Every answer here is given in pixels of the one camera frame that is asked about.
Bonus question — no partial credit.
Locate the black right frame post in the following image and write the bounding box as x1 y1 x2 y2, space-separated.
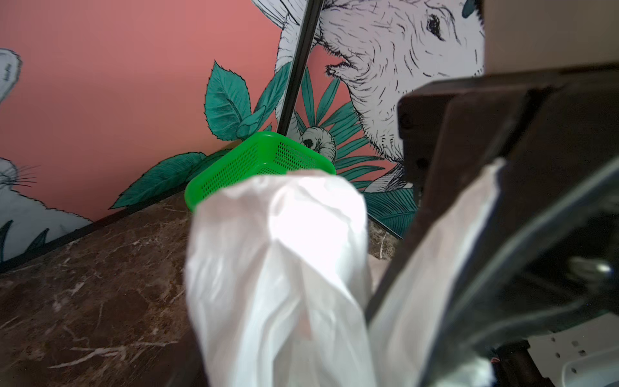
277 0 324 136

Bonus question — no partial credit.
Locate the green plastic mesh basket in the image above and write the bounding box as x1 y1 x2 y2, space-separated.
185 132 336 211

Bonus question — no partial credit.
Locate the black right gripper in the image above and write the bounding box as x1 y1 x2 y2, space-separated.
365 64 618 386

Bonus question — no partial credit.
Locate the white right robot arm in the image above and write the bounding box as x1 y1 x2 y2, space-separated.
365 66 618 386

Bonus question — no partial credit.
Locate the white plastic bag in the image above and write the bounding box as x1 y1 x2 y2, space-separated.
184 159 504 386

